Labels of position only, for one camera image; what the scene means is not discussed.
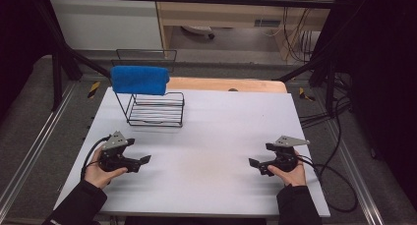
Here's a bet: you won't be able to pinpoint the person's right hand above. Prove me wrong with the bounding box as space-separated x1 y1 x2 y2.
267 149 308 188

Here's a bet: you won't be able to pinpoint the blue cloth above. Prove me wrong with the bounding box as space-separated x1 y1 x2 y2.
109 65 171 96

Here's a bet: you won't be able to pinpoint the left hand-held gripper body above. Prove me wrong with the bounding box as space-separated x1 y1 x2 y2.
97 130 136 173

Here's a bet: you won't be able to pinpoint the hanging black cables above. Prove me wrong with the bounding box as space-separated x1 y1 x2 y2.
283 7 321 63

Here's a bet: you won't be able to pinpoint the white chair base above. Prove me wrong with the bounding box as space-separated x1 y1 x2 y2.
181 25 216 40

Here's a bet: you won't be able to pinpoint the black wire rack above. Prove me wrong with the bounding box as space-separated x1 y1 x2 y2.
110 48 186 129

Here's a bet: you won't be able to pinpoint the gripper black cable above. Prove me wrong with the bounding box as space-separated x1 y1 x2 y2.
80 136 111 182
296 154 359 214

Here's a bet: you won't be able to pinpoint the light wooden desk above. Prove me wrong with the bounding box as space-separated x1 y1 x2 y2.
153 0 338 61

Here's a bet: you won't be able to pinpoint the white cabinet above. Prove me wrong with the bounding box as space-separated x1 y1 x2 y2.
49 0 164 51

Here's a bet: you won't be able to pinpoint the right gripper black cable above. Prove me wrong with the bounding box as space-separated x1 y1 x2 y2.
296 154 359 214

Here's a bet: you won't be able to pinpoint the aluminium rail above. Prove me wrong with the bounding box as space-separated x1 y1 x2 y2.
328 120 385 225
0 82 78 213

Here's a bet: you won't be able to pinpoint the black metal frame strut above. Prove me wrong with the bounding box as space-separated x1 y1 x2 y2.
276 51 338 117
32 0 114 112

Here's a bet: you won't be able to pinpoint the black curtain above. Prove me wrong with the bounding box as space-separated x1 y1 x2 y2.
314 0 417 209
0 0 55 121

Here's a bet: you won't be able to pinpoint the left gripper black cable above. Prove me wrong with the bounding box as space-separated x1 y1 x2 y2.
80 136 111 182

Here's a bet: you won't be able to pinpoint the bundle of black floor cables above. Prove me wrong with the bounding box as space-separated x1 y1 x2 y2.
299 72 353 130

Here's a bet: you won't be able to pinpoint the yellow and black tape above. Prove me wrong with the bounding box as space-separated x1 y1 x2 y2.
298 86 317 102
87 81 101 99

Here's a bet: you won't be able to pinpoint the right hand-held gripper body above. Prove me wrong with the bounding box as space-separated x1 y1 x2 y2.
265 135 311 173

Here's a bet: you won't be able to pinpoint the wooden table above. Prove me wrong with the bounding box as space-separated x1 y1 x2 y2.
165 76 288 94

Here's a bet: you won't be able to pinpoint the person's left hand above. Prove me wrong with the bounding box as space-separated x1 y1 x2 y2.
84 145 130 190

